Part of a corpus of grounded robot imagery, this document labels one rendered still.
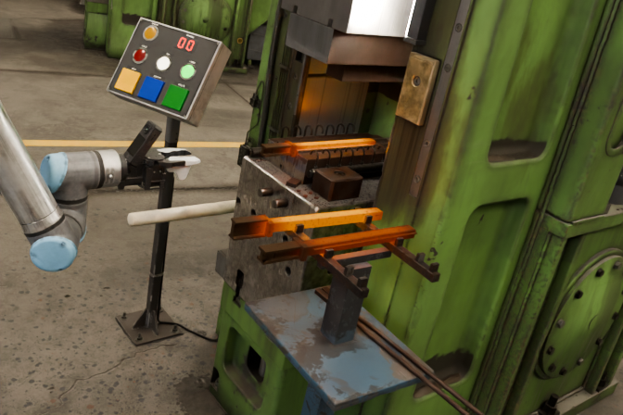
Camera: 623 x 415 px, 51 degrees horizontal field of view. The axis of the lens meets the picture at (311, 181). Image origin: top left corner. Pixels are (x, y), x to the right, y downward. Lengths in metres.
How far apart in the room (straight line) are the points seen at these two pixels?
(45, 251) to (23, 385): 1.07
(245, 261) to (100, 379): 0.74
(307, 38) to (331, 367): 0.88
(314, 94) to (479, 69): 0.69
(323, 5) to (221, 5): 4.96
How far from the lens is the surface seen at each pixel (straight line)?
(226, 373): 2.34
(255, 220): 1.47
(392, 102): 2.27
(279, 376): 2.07
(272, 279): 1.97
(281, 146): 1.86
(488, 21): 1.62
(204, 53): 2.19
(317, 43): 1.81
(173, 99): 2.16
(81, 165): 1.58
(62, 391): 2.47
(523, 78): 1.83
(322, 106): 2.18
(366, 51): 1.86
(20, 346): 2.67
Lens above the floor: 1.62
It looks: 22 degrees down
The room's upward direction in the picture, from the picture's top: 12 degrees clockwise
